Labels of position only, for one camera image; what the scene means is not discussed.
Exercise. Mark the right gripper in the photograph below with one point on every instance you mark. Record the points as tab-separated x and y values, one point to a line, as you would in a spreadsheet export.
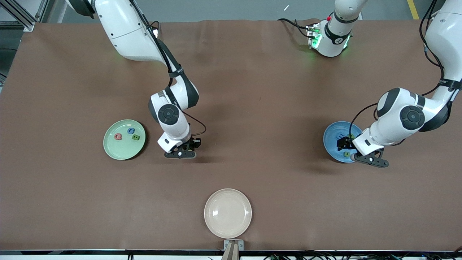
192	144

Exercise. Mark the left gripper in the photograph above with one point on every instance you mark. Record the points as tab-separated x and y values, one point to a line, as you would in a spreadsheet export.
343	143

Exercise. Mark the blue plate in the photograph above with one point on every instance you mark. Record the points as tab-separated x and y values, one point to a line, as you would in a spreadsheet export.
330	144

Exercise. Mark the blue letter G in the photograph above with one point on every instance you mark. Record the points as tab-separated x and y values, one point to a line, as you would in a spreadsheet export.
128	131

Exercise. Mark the pink letter Q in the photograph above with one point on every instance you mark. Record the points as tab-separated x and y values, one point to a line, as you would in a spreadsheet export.
115	137

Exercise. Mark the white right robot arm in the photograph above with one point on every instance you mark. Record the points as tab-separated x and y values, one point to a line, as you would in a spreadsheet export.
126	29

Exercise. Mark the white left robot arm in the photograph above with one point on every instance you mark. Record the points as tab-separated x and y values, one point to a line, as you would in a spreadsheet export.
334	39

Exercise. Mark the silver arm base connector box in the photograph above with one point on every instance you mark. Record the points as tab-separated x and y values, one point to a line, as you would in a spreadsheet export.
156	30
313	36

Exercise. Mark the brown table cover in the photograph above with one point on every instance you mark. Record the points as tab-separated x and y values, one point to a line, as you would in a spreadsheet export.
231	90

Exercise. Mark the green plate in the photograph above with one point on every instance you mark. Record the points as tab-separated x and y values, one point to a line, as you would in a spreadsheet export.
124	150

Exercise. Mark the beige plate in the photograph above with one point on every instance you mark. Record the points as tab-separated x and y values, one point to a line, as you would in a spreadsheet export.
227	213

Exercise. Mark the tan wooden strip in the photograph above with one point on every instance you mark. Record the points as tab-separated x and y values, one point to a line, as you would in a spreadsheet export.
231	253

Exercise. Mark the yellow floor tape strip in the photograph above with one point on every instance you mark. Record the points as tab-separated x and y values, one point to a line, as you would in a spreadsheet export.
410	8

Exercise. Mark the grey mount bracket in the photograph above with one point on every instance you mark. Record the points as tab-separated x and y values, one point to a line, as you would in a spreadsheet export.
226	245

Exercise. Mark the black table edge rail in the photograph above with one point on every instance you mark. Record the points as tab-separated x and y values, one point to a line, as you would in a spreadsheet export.
72	251

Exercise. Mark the aluminium frame post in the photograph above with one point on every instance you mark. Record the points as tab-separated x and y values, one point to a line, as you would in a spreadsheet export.
27	25
42	9

